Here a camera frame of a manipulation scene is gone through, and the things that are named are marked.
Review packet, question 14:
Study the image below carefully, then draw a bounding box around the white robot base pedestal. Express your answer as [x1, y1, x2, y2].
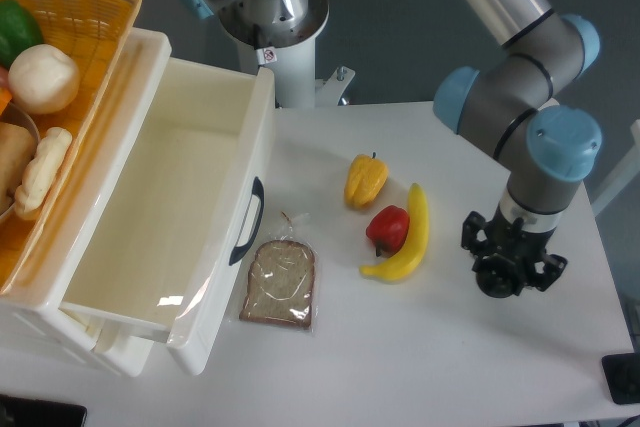
[218, 0, 355, 109]

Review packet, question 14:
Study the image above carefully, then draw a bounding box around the white chair frame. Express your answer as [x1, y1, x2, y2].
[591, 120, 639, 217]

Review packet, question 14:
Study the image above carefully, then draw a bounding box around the cream twisted bread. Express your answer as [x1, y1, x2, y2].
[14, 127, 73, 220]

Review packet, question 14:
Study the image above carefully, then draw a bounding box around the black device bottom right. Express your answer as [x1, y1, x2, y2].
[601, 353, 639, 405]

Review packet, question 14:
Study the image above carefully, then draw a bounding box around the white plastic drawer cabinet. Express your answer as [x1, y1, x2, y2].
[1, 28, 171, 376]

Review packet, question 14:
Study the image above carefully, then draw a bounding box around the dark purple mangosteen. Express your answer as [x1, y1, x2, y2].
[473, 255, 523, 299]

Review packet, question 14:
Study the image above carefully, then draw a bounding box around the yellow bell pepper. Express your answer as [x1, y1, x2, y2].
[343, 152, 389, 210]

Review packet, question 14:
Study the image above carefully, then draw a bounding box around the bagged brown bread slice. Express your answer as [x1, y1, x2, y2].
[238, 211, 318, 332]

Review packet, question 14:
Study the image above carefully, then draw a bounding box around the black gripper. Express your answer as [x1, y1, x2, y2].
[461, 211, 568, 292]

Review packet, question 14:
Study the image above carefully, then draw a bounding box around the black device bottom left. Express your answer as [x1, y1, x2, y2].
[1, 395, 87, 427]

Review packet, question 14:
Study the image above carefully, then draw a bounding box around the red bell pepper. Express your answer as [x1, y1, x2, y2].
[365, 205, 410, 257]

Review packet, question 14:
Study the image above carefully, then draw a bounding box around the tan bread roll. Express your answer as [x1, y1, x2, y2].
[0, 122, 37, 213]

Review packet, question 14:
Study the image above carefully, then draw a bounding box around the yellow banana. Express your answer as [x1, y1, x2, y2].
[359, 183, 430, 283]

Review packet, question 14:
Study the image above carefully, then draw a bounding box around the green bell pepper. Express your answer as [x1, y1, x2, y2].
[1, 0, 44, 69]

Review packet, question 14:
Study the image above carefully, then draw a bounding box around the black device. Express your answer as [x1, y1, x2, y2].
[1, 395, 87, 427]
[601, 353, 639, 405]

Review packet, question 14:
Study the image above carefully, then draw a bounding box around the orange carrot piece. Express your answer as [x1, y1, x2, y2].
[0, 87, 12, 115]

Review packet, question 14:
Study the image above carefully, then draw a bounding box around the white open drawer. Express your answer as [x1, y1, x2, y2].
[61, 59, 275, 377]

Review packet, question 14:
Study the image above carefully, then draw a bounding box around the yellow woven basket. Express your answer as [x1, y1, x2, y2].
[1, 0, 142, 290]

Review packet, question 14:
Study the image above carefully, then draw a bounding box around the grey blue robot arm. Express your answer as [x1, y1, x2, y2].
[183, 0, 602, 298]

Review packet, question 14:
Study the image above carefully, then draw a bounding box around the white round bun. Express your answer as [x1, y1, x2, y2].
[8, 44, 81, 115]

